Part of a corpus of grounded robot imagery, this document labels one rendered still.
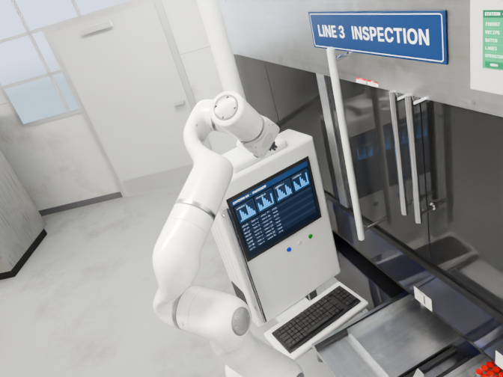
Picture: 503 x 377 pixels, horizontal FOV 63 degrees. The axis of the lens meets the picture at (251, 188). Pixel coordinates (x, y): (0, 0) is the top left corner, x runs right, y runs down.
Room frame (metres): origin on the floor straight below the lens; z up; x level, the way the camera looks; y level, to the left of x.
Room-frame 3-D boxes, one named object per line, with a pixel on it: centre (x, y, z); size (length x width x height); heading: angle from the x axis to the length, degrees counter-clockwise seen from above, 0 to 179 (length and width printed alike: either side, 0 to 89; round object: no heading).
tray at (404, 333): (1.02, -0.39, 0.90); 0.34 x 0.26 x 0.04; 105
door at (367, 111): (1.24, -0.44, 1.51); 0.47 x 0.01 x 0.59; 15
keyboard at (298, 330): (1.30, -0.11, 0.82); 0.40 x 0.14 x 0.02; 113
